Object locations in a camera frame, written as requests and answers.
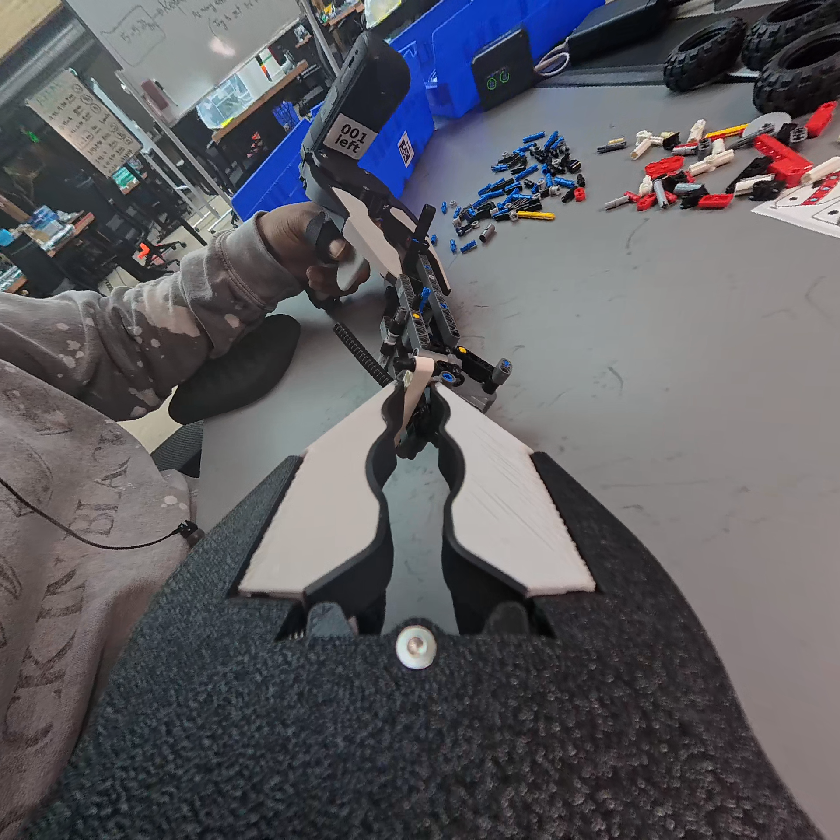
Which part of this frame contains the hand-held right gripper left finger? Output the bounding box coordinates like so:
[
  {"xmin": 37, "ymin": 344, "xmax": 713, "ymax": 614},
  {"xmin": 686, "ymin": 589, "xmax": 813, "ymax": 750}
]
[{"xmin": 238, "ymin": 381, "xmax": 403, "ymax": 599}]

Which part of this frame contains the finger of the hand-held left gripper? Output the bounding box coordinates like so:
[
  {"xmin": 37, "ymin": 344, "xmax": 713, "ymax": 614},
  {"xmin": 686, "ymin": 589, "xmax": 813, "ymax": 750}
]
[
  {"xmin": 428, "ymin": 241, "xmax": 454, "ymax": 298},
  {"xmin": 327, "ymin": 185, "xmax": 409, "ymax": 284}
]

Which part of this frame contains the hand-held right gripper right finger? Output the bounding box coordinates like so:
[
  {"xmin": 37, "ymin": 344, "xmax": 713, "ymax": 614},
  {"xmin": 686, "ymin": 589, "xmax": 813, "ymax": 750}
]
[{"xmin": 432, "ymin": 382, "xmax": 597, "ymax": 597}]

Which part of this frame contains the grey toy chassis assembly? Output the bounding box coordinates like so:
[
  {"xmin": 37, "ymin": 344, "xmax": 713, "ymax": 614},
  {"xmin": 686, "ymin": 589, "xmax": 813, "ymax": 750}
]
[{"xmin": 333, "ymin": 203, "xmax": 514, "ymax": 460}]

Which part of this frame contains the blue plastic bin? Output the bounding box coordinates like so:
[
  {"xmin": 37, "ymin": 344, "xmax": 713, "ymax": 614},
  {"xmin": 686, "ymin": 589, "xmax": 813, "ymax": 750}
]
[
  {"xmin": 390, "ymin": 0, "xmax": 608, "ymax": 120},
  {"xmin": 231, "ymin": 39, "xmax": 437, "ymax": 227}
]

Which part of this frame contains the white perforated toy beam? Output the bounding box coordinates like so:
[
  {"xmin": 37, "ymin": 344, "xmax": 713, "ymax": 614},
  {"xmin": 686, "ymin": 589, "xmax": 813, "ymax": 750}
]
[{"xmin": 394, "ymin": 360, "xmax": 435, "ymax": 455}]

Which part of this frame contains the person's left hand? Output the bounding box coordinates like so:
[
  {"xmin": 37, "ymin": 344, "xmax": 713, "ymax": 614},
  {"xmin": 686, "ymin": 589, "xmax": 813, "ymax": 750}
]
[{"xmin": 256, "ymin": 202, "xmax": 368, "ymax": 301}]

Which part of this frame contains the wooden table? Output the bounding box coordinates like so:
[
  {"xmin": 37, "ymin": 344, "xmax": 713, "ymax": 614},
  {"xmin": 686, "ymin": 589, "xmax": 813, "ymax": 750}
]
[{"xmin": 210, "ymin": 60, "xmax": 311, "ymax": 143}]

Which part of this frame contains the pile of small toy pins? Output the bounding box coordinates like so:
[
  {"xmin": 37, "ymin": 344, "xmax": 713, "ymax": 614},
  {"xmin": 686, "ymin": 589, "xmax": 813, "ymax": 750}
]
[{"xmin": 441, "ymin": 130, "xmax": 588, "ymax": 256}]

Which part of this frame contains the black charger green display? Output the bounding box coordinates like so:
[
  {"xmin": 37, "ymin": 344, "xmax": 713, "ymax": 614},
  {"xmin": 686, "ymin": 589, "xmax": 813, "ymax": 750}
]
[{"xmin": 471, "ymin": 25, "xmax": 536, "ymax": 112}]

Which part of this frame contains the black office chair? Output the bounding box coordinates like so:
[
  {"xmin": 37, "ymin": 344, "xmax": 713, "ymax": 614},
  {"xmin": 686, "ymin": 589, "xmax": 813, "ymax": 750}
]
[
  {"xmin": 151, "ymin": 314, "xmax": 301, "ymax": 480},
  {"xmin": 95, "ymin": 174, "xmax": 199, "ymax": 265}
]

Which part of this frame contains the whiteboard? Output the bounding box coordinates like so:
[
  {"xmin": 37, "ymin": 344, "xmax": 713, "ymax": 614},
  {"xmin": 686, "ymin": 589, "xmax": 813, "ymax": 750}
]
[{"xmin": 66, "ymin": 0, "xmax": 304, "ymax": 123}]

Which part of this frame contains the black power adapter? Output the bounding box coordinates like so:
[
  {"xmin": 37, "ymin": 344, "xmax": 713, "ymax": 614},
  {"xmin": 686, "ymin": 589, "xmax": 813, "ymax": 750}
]
[{"xmin": 566, "ymin": 0, "xmax": 673, "ymax": 63}]

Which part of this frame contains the white paper sign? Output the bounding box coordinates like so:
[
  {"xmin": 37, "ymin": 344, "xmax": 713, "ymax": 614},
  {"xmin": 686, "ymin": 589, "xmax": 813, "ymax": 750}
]
[{"xmin": 26, "ymin": 69, "xmax": 144, "ymax": 179}]

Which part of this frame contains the pile of red white parts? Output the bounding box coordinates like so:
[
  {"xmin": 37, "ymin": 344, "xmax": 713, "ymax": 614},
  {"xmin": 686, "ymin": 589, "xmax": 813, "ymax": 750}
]
[{"xmin": 596, "ymin": 100, "xmax": 840, "ymax": 212}]

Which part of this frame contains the white sticker sheet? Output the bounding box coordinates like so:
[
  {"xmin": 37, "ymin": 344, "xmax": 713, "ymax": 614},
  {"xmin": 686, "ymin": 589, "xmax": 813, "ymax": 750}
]
[{"xmin": 750, "ymin": 174, "xmax": 840, "ymax": 238}]

